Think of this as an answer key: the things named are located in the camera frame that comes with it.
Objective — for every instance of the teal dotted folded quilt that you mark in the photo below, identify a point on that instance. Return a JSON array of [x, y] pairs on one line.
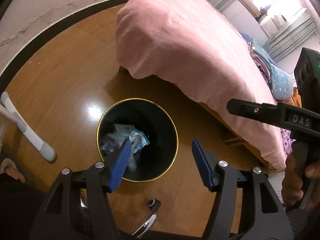
[[280, 80]]

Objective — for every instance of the chrome chair base leg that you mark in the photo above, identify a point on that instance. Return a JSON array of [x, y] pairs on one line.
[[146, 222]]

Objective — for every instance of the person's dark trousers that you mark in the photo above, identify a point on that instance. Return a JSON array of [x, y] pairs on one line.
[[17, 210]]

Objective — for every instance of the black chair caster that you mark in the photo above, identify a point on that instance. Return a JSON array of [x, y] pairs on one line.
[[154, 202]]

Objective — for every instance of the white grey chair leg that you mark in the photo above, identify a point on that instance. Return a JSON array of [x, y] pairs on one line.
[[30, 132]]

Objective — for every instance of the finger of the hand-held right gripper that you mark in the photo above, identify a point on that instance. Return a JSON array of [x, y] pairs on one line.
[[255, 111]]

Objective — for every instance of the person's right hand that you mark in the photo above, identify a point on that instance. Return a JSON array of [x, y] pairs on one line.
[[290, 182]]

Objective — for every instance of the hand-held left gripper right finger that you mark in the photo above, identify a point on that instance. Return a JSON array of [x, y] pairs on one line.
[[201, 163]]

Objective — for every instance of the blue white wrapper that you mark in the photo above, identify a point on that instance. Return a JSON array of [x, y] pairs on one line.
[[138, 140]]

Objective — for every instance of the pink patterned cloth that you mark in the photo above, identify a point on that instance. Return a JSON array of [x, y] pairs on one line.
[[286, 142]]

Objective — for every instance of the cardboard boxes on sill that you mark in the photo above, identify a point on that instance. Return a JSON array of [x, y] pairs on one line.
[[265, 15]]

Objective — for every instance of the teal packet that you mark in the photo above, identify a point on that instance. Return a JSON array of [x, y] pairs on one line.
[[123, 129]]

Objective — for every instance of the black bin with gold rim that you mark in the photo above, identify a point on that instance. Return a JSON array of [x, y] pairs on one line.
[[157, 137]]

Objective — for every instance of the purple patterned folded cloth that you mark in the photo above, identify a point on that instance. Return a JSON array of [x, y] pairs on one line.
[[258, 60]]

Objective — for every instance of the clear plastic bag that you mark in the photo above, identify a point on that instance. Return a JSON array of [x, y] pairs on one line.
[[110, 142]]

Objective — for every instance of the pink bed sheet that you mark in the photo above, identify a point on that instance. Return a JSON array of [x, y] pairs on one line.
[[190, 55]]

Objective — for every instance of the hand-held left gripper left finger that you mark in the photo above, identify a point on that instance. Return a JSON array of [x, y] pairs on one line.
[[121, 165]]

